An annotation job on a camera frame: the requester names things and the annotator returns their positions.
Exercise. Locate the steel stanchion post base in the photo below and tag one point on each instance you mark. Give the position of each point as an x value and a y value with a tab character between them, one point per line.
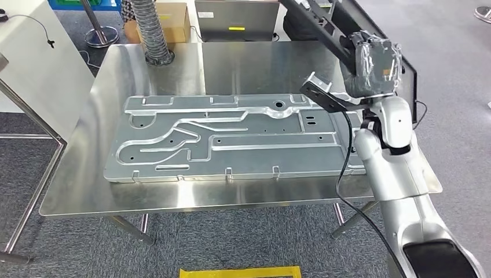
100	34

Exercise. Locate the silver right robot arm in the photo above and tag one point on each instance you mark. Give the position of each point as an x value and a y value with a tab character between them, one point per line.
399	172

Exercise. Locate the brown cardboard box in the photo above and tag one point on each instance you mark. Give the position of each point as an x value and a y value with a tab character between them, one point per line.
176	23

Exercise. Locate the steel frame table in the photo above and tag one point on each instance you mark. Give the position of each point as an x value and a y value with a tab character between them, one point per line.
34	169

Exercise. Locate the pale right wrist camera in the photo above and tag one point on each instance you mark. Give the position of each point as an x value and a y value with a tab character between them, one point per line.
319	81

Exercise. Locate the white panel board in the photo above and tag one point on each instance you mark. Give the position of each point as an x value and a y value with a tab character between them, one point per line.
38	69

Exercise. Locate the grey metal case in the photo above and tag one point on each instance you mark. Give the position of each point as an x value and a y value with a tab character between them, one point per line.
238	19

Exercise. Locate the stainless steel workbench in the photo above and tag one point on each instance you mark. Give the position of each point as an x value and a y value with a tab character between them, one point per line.
172	192

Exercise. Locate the round steel stool base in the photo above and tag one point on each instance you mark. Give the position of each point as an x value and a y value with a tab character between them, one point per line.
483	13

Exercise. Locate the grey metal panel part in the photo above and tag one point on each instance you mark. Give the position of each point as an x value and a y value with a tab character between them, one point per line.
230	153

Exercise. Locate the black plastic frame part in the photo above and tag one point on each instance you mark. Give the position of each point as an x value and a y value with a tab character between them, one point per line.
326	30

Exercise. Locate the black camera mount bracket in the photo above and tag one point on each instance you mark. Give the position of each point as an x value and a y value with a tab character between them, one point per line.
326	100

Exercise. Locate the blue crate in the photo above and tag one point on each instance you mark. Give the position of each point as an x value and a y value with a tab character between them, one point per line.
69	4

